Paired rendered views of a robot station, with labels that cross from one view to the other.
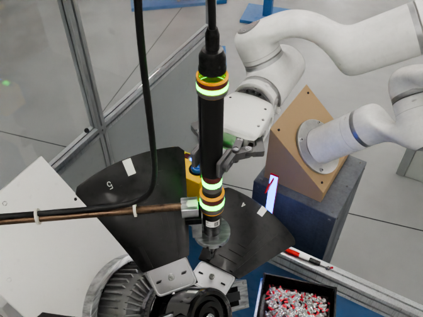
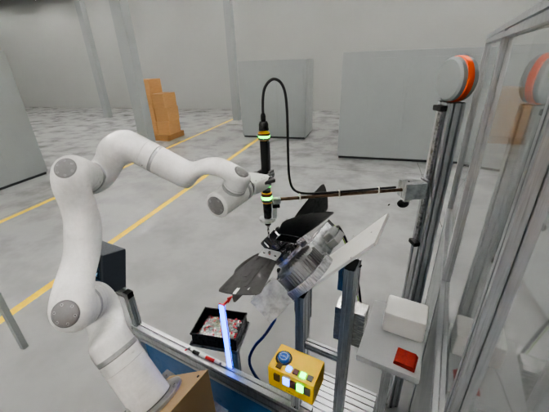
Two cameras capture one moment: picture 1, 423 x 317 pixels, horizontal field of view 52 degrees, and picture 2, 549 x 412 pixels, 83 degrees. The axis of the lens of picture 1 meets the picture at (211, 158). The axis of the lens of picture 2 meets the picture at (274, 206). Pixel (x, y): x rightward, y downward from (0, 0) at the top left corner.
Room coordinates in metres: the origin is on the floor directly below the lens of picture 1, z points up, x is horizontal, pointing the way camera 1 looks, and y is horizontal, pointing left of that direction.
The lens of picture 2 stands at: (1.63, 0.03, 1.97)
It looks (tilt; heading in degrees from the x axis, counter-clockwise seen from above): 25 degrees down; 180
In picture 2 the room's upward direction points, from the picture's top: 2 degrees counter-clockwise
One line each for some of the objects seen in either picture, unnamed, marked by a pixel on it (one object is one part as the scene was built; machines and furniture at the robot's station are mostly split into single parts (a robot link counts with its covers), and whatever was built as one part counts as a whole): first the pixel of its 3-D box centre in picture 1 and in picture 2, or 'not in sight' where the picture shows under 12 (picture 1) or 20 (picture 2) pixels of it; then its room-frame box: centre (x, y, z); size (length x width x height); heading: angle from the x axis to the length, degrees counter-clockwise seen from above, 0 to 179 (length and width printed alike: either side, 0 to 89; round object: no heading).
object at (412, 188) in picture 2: not in sight; (413, 189); (0.42, 0.62, 1.45); 0.10 x 0.07 x 0.08; 96
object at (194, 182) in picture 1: (186, 175); (296, 373); (0.94, 0.08, 1.02); 0.16 x 0.10 x 0.11; 61
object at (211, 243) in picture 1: (206, 219); (270, 208); (0.48, 0.01, 1.41); 0.09 x 0.07 x 0.10; 96
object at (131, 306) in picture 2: not in sight; (132, 308); (0.54, -0.64, 0.96); 0.03 x 0.03 x 0.20; 61
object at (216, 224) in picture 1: (212, 159); (265, 173); (0.48, 0.00, 1.56); 0.04 x 0.04 x 0.46
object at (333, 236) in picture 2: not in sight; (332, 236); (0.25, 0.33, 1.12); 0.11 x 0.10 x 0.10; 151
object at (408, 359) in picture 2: not in sight; (405, 359); (0.78, 0.53, 0.87); 0.08 x 0.08 x 0.02; 56
